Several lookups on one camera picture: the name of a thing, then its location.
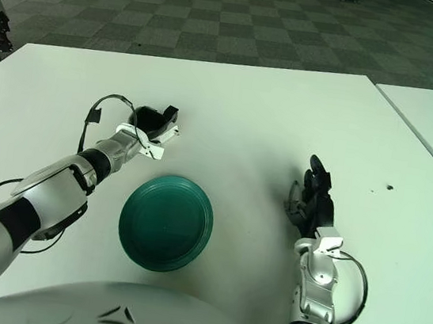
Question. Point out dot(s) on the white charger plug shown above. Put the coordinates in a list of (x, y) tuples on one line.
[(170, 133)]

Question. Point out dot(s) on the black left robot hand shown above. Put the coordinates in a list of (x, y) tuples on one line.
[(150, 119)]

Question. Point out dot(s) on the grey robot torso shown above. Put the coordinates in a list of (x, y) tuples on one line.
[(120, 317)]

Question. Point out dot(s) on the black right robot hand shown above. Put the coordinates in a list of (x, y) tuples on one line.
[(318, 207)]

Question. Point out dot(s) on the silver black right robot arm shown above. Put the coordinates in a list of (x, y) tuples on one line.
[(318, 271)]

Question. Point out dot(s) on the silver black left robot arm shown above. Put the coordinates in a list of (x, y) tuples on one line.
[(57, 185)]

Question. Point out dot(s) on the dark green round plate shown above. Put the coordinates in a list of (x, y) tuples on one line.
[(164, 223)]

